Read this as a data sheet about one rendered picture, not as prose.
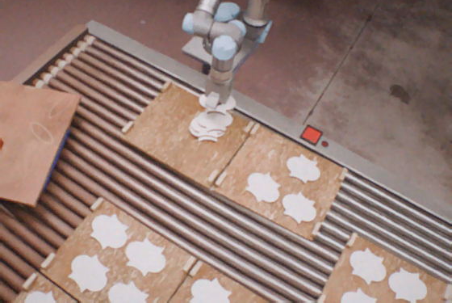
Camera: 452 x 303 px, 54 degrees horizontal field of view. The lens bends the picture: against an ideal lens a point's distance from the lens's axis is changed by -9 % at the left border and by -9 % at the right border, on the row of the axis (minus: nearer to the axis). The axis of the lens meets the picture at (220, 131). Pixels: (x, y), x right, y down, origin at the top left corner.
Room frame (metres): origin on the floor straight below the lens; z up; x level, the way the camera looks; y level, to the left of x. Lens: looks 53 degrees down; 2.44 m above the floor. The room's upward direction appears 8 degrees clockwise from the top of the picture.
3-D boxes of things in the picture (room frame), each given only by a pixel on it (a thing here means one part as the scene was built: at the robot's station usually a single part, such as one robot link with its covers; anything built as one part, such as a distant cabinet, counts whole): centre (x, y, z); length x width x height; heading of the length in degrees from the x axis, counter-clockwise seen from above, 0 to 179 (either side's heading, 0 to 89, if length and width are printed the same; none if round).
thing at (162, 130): (1.12, 0.13, 0.93); 0.41 x 0.35 x 0.02; 65
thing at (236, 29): (1.28, 0.02, 1.32); 0.11 x 0.11 x 0.08; 77
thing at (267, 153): (0.95, -0.26, 0.93); 0.41 x 0.35 x 0.02; 66
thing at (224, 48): (1.18, 0.03, 1.32); 0.09 x 0.08 x 0.11; 167
